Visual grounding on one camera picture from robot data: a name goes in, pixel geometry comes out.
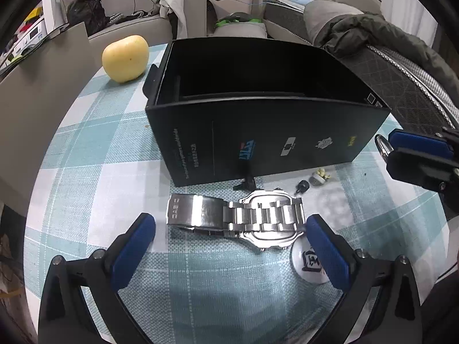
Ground black cardboard box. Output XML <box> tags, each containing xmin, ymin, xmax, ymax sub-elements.
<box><xmin>142</xmin><ymin>38</ymin><xmax>392</xmax><ymax>188</ymax></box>

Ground round white printed badge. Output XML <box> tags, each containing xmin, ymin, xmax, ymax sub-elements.
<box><xmin>290</xmin><ymin>238</ymin><xmax>332</xmax><ymax>285</ymax></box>

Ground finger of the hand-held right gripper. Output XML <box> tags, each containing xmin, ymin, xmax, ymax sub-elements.
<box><xmin>386</xmin><ymin>149</ymin><xmax>459</xmax><ymax>192</ymax></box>
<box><xmin>388</xmin><ymin>128</ymin><xmax>455</xmax><ymax>160</ymax></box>

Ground silver metal wristwatch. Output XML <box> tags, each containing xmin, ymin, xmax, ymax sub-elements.
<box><xmin>166</xmin><ymin>189</ymin><xmax>307</xmax><ymax>252</ymax></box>

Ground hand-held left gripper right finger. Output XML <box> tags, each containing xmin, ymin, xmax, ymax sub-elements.
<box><xmin>305</xmin><ymin>214</ymin><xmax>426</xmax><ymax>344</ymax></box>

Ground grey sofa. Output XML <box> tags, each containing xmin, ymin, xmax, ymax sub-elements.
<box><xmin>59</xmin><ymin>0</ymin><xmax>399</xmax><ymax>45</ymax></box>

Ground grey cushion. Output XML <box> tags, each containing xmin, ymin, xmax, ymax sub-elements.
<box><xmin>304</xmin><ymin>0</ymin><xmax>363</xmax><ymax>41</ymax></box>

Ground olive green jacket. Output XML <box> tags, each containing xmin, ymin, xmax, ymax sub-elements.
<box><xmin>314</xmin><ymin>11</ymin><xmax>450</xmax><ymax>92</ymax></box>

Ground black backpack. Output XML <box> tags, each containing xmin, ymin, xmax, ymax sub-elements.
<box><xmin>66</xmin><ymin>0</ymin><xmax>109</xmax><ymax>35</ymax></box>

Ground white shelf with colourful things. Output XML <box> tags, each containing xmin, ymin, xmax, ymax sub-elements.
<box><xmin>0</xmin><ymin>5</ymin><xmax>50</xmax><ymax>69</ymax></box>

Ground small white yellow trinket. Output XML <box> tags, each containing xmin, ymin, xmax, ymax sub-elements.
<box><xmin>309</xmin><ymin>168</ymin><xmax>331</xmax><ymax>186</ymax></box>

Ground teal checked tablecloth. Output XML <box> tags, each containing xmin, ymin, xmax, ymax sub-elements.
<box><xmin>23</xmin><ymin>41</ymin><xmax>450</xmax><ymax>344</ymax></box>

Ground green and black cloth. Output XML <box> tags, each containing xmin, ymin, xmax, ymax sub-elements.
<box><xmin>215</xmin><ymin>12</ymin><xmax>263</xmax><ymax>29</ymax></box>

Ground yellow apple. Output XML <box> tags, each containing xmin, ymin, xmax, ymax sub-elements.
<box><xmin>102</xmin><ymin>35</ymin><xmax>150</xmax><ymax>85</ymax></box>

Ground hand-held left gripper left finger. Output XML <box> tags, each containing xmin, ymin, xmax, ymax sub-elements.
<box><xmin>38</xmin><ymin>212</ymin><xmax>156</xmax><ymax>344</ymax></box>

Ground small black clip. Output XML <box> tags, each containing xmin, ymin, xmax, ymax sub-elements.
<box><xmin>233</xmin><ymin>175</ymin><xmax>256</xmax><ymax>191</ymax></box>

